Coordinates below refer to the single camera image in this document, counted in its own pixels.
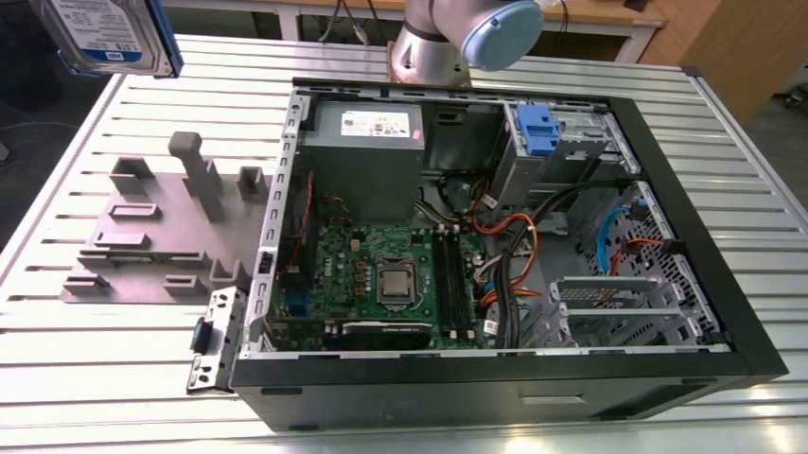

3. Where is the red power wire black plug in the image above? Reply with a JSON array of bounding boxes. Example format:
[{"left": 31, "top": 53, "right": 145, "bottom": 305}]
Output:
[{"left": 622, "top": 238, "right": 687, "bottom": 254}]

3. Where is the hard disk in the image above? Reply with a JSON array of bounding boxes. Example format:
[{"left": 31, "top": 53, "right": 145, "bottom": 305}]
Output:
[{"left": 35, "top": 0, "right": 186, "bottom": 79}]

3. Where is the green motherboard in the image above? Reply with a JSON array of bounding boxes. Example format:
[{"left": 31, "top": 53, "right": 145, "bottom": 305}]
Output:
[{"left": 270, "top": 224, "right": 500, "bottom": 351}]

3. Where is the CPU socket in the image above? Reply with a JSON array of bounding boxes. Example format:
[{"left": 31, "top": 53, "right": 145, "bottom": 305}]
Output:
[{"left": 373, "top": 257, "right": 427, "bottom": 311}]

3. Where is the silver CPU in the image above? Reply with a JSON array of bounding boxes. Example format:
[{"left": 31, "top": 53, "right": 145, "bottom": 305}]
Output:
[{"left": 381, "top": 270, "right": 419, "bottom": 298}]

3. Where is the grey power supply unit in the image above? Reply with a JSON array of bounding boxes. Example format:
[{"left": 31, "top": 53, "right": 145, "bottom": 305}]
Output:
[{"left": 296, "top": 99, "right": 427, "bottom": 228}]

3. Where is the black RAM slot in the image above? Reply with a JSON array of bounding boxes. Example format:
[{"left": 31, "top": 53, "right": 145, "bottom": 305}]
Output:
[
  {"left": 432, "top": 226, "right": 460, "bottom": 340},
  {"left": 448, "top": 225, "right": 476, "bottom": 340}
]

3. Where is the black graphics card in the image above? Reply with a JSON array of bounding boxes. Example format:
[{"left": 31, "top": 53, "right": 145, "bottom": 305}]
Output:
[{"left": 325, "top": 319, "right": 437, "bottom": 352}]

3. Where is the blue drive latch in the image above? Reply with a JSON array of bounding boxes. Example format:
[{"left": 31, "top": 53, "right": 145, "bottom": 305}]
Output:
[{"left": 515, "top": 104, "right": 563, "bottom": 157}]

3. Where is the metal optical drive cage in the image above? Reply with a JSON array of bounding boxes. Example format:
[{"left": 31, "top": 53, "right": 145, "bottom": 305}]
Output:
[{"left": 492, "top": 101, "right": 636, "bottom": 233}]

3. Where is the grey parts rack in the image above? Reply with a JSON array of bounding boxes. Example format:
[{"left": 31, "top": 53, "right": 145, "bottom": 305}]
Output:
[{"left": 59, "top": 131, "right": 280, "bottom": 306}]

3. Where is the black open PC case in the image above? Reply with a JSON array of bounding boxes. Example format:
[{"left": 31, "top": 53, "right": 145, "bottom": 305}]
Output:
[{"left": 228, "top": 78, "right": 791, "bottom": 432}]

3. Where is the black blue latch knob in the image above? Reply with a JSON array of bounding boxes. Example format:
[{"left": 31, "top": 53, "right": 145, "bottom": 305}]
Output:
[{"left": 192, "top": 317, "right": 217, "bottom": 354}]

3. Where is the green RAM stick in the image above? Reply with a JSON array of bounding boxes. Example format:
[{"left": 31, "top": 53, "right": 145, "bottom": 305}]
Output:
[{"left": 106, "top": 253, "right": 176, "bottom": 264}]

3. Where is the wooden top desk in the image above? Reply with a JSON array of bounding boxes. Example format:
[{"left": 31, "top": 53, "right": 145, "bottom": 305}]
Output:
[{"left": 252, "top": 0, "right": 670, "bottom": 65}]

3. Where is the orange wire bundle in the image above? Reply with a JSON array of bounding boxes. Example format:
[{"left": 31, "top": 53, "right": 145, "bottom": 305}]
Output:
[{"left": 473, "top": 212, "right": 543, "bottom": 294}]

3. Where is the black cable bundle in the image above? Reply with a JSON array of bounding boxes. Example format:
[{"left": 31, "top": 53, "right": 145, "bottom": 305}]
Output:
[{"left": 496, "top": 179, "right": 634, "bottom": 350}]

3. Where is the blue data wire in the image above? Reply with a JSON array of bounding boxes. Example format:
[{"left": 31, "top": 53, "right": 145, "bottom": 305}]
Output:
[{"left": 596, "top": 201, "right": 636, "bottom": 275}]

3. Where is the metal hinged slot bracket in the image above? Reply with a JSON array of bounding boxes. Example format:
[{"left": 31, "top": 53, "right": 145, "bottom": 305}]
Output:
[{"left": 186, "top": 286, "right": 248, "bottom": 394}]

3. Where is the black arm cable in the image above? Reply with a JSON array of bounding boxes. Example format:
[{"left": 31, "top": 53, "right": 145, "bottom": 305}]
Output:
[{"left": 317, "top": 0, "right": 373, "bottom": 47}]

